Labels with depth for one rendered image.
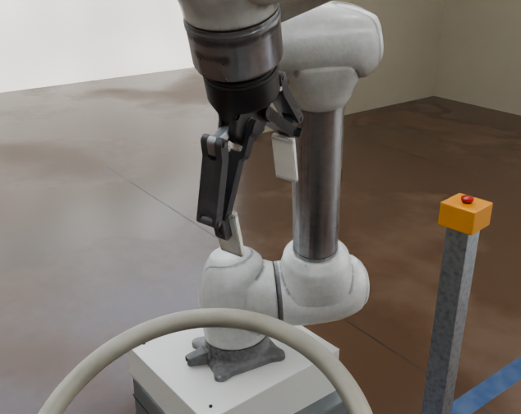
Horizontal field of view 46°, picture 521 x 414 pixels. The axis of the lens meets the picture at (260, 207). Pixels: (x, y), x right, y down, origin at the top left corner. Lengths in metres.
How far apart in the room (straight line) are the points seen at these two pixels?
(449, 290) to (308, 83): 1.22
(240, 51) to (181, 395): 1.01
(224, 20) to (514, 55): 7.22
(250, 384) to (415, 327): 1.98
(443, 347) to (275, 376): 0.93
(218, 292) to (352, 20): 0.66
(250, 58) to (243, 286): 0.87
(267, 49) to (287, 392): 1.04
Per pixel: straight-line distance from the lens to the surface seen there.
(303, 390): 1.52
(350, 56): 1.07
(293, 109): 0.73
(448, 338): 2.23
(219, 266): 1.38
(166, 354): 1.58
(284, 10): 0.77
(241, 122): 0.62
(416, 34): 7.89
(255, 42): 0.56
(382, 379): 2.95
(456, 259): 2.08
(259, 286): 1.38
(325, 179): 1.21
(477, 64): 7.97
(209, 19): 0.55
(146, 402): 1.64
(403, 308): 3.47
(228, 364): 1.47
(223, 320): 0.96
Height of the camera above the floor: 1.83
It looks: 23 degrees down
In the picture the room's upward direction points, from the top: straight up
